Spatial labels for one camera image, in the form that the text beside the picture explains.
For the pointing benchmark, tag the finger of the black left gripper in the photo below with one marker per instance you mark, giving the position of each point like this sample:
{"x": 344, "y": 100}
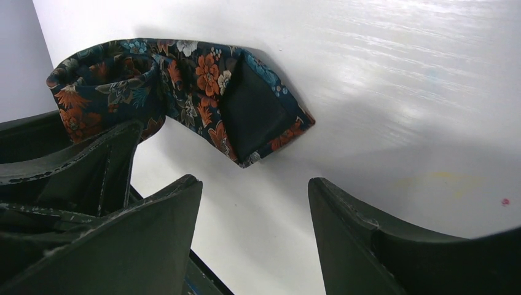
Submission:
{"x": 33, "y": 137}
{"x": 91, "y": 177}

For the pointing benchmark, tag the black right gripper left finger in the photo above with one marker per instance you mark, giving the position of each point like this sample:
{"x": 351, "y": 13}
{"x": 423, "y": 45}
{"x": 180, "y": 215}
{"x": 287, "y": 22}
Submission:
{"x": 91, "y": 259}

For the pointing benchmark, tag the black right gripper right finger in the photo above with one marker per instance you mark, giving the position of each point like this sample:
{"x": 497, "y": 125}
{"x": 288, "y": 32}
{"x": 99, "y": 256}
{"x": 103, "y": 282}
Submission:
{"x": 364, "y": 250}

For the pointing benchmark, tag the dark blue floral tie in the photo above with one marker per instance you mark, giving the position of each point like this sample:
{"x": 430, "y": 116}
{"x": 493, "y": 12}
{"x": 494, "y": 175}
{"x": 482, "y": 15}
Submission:
{"x": 223, "y": 93}

